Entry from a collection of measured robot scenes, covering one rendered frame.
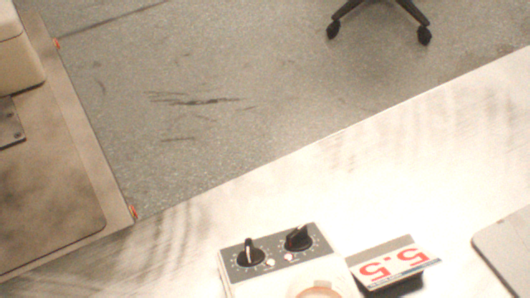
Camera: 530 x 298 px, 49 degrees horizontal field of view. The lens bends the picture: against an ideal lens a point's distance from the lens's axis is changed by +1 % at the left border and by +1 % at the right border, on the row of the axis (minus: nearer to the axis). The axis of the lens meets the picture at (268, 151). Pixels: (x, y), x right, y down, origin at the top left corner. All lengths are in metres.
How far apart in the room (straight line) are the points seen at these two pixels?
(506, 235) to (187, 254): 0.38
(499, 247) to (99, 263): 0.48
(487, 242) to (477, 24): 1.52
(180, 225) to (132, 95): 1.23
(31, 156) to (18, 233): 0.19
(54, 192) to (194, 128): 0.63
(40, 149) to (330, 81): 0.95
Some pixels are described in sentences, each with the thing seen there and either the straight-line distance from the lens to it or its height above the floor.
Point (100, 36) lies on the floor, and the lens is 2.18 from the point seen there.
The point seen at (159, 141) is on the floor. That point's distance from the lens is 1.80.
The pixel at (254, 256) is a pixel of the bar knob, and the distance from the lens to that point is 0.65.
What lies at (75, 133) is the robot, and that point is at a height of 0.36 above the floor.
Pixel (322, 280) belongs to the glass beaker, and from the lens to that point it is 0.55.
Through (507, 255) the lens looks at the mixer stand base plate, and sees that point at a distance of 0.74.
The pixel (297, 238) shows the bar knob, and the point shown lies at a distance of 0.65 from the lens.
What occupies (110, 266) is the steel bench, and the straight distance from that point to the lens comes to 0.74.
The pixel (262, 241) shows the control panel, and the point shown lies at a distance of 0.68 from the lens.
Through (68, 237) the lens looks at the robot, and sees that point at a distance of 1.24.
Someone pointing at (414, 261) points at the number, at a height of 0.78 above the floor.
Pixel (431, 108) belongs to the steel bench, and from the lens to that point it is 0.86.
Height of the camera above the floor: 1.38
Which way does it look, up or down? 53 degrees down
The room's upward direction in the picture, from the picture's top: 3 degrees counter-clockwise
